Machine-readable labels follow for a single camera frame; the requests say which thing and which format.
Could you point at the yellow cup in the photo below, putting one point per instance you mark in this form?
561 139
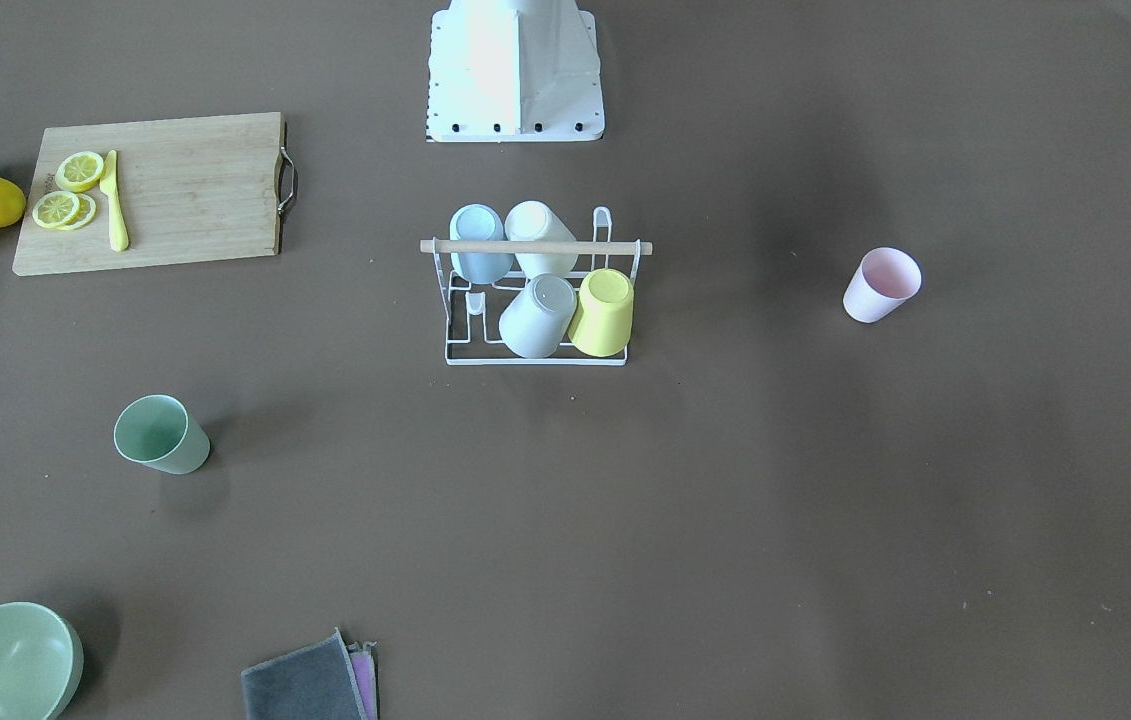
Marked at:
602 324

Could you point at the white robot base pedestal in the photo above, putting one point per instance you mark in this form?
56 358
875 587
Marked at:
514 71

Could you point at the grey cup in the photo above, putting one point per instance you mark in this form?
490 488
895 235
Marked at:
536 320

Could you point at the grey cloth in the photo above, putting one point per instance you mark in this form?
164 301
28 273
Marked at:
315 682

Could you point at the cream white cup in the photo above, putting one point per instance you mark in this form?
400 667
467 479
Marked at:
532 221

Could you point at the light blue cup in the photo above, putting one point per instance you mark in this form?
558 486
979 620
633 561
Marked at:
477 222

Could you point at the bamboo cutting board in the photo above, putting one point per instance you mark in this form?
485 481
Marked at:
191 190

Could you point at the yellow plastic knife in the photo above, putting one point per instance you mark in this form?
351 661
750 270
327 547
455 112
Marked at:
110 187

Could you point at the lemon slice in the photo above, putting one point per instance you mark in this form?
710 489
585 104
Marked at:
57 209
79 172
85 215

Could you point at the green cup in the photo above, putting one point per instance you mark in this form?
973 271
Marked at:
157 431

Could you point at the pink cup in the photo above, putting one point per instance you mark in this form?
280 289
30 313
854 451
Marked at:
883 281

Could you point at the pink cloth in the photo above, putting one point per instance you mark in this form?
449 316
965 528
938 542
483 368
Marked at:
362 656

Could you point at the green bowl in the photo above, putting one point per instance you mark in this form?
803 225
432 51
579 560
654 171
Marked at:
41 661

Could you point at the white wire cup holder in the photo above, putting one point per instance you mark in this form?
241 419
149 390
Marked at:
472 311

